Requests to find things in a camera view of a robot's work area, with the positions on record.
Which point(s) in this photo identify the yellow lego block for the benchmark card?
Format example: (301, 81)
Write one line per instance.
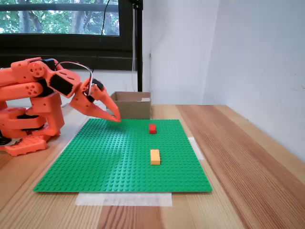
(155, 157)

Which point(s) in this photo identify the open cardboard box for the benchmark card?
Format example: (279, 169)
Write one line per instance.
(133, 107)

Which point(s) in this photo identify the red lego block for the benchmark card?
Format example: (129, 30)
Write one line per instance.
(152, 129)

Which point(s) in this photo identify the green lego baseplate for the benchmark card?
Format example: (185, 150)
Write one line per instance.
(119, 162)

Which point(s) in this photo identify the black table clamp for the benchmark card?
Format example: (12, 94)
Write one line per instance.
(3, 142)

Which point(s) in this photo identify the translucent tape strip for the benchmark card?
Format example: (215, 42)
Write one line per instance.
(196, 149)
(124, 200)

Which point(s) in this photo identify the black window frame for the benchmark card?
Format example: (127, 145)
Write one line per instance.
(59, 47)

